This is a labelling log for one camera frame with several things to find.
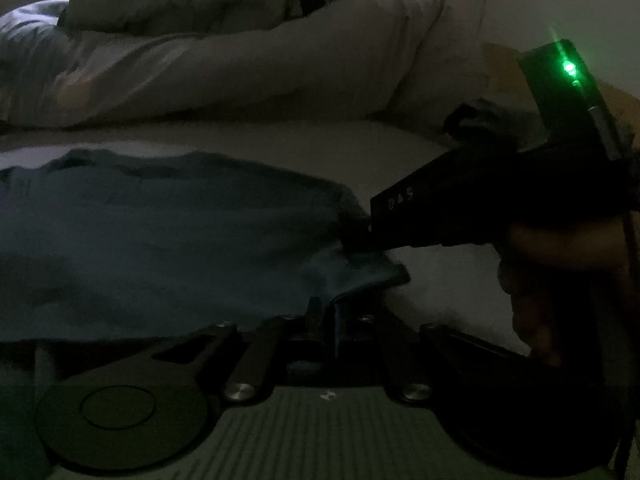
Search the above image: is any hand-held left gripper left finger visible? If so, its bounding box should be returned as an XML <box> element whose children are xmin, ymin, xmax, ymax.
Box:
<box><xmin>149</xmin><ymin>297</ymin><xmax>329</xmax><ymax>404</ymax></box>

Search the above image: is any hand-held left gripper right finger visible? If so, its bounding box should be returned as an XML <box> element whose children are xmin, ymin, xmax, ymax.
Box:
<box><xmin>331</xmin><ymin>304</ymin><xmax>527</xmax><ymax>404</ymax></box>

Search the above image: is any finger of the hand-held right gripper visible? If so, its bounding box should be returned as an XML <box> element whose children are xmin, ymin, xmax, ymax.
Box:
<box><xmin>339</xmin><ymin>210</ymin><xmax>375</xmax><ymax>252</ymax></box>

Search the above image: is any teal t-shirt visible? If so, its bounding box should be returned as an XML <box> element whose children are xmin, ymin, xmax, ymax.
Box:
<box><xmin>0</xmin><ymin>149</ymin><xmax>412</xmax><ymax>347</ymax></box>

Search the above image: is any person's right hand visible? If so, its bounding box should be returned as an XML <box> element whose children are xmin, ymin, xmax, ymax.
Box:
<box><xmin>499</xmin><ymin>217</ymin><xmax>632</xmax><ymax>367</ymax></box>

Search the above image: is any dark grey garment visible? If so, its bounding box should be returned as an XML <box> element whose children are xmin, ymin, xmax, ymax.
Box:
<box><xmin>444</xmin><ymin>100</ymin><xmax>552</xmax><ymax>155</ymax></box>

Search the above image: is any white rumpled duvet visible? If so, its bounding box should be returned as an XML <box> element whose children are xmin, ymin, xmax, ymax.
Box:
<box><xmin>10</xmin><ymin>0</ymin><xmax>494</xmax><ymax>129</ymax></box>

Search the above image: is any wooden bed frame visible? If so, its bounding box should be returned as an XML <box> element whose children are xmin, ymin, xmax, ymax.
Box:
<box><xmin>480</xmin><ymin>41</ymin><xmax>640</xmax><ymax>128</ymax></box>

